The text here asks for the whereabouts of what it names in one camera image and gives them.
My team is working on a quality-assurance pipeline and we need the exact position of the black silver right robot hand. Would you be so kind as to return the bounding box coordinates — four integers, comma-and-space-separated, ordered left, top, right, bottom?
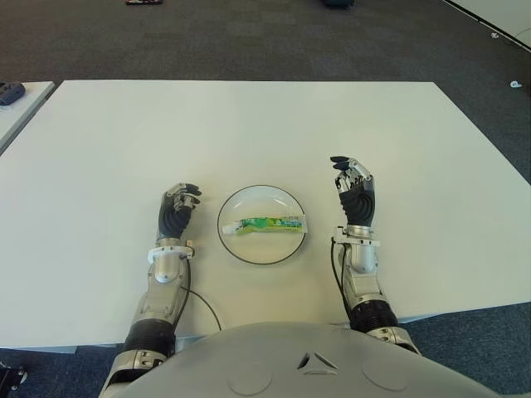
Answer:
329, 155, 378, 229

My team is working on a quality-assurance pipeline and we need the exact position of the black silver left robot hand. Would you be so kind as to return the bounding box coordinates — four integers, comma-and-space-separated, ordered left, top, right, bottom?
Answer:
157, 182, 204, 241

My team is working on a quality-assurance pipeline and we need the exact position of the white plate with black rim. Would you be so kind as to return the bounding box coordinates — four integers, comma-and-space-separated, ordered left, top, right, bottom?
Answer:
216, 184, 311, 265

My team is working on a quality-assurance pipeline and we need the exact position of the grey robot torso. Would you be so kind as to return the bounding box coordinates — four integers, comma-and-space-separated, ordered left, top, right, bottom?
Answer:
119, 321, 501, 398

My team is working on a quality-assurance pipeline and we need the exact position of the white side table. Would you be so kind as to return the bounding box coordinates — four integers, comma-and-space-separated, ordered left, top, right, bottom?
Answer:
0, 80, 56, 153

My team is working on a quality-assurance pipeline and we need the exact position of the black handheld controller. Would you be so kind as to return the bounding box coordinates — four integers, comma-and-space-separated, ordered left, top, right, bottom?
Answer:
0, 81, 27, 107

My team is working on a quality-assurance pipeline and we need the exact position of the black device on floor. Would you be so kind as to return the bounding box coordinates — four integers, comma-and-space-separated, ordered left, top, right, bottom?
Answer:
0, 358, 29, 393

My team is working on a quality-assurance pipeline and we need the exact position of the white table with black edge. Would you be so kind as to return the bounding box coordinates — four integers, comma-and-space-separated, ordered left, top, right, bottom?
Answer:
441, 0, 531, 49

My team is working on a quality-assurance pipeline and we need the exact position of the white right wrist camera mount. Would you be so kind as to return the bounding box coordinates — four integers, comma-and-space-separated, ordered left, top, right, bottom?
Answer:
331, 226, 380, 246

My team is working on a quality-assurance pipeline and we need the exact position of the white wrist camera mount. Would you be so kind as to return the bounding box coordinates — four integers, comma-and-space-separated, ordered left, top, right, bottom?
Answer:
331, 226, 380, 246
147, 245, 198, 265

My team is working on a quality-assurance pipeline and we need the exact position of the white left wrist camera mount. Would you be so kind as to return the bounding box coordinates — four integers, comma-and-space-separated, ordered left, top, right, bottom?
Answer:
147, 245, 198, 265

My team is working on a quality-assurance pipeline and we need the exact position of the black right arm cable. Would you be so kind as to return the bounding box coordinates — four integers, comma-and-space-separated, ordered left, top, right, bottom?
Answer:
330, 240, 354, 329

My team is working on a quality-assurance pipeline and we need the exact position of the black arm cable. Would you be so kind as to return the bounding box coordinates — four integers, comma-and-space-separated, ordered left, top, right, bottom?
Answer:
330, 240, 354, 329
180, 255, 223, 333

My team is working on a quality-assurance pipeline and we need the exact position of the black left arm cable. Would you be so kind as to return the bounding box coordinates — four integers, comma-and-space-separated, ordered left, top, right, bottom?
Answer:
180, 255, 223, 333

